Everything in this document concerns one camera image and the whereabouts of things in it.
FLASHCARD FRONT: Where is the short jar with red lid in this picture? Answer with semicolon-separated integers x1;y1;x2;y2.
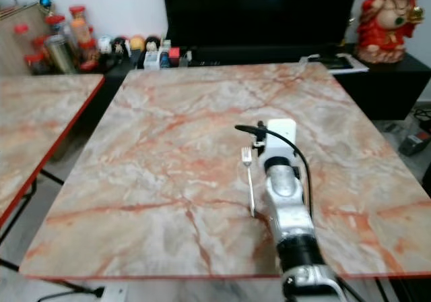
24;52;47;76

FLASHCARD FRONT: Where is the round jar with red lid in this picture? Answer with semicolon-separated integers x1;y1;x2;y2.
45;15;66;37

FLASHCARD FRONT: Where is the white small figurine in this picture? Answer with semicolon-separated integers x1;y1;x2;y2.
98;35;112;55

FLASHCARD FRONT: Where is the black flat screen television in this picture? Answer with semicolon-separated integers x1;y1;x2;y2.
161;0;362;47

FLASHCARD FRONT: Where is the stainless steel tumbler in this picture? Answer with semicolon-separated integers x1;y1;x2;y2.
46;34;77;74

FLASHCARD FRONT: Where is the silver metal fork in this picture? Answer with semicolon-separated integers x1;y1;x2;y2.
240;147;257;218

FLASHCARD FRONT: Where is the black power cable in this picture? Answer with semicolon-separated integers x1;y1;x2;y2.
0;258;106;302

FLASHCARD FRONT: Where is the black television cabinet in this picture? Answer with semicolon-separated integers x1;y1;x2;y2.
91;42;431;122

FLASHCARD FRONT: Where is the black red floor device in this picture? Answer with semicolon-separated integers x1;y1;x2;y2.
398;130;431;158

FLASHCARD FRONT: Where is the tall jar with orange content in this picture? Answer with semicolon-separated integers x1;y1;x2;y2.
68;5;93;47

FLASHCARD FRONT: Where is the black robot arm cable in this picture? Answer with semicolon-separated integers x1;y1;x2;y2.
234;123;314;218

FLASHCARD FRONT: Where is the white flat tablet device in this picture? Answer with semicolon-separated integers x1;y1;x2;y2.
299;52;370;74

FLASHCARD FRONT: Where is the black small figurine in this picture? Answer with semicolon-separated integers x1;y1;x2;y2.
111;36;129;61

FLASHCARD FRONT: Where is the black round figurine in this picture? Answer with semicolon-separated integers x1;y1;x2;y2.
146;35;163;53

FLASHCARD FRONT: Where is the white power strip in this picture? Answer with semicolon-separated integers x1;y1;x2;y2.
98;285;129;302

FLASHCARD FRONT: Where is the clear jar with red lid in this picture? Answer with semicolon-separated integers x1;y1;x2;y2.
14;23;32;55

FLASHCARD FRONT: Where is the yellow egg figurine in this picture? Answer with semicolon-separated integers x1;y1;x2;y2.
129;34;147;54

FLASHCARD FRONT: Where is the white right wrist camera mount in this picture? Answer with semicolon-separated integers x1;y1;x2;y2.
265;118;298;159

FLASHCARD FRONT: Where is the red laughing buddha statue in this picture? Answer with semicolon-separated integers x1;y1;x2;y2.
355;0;416;65

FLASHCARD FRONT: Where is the small white box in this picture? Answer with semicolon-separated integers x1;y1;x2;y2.
144;51;162;70

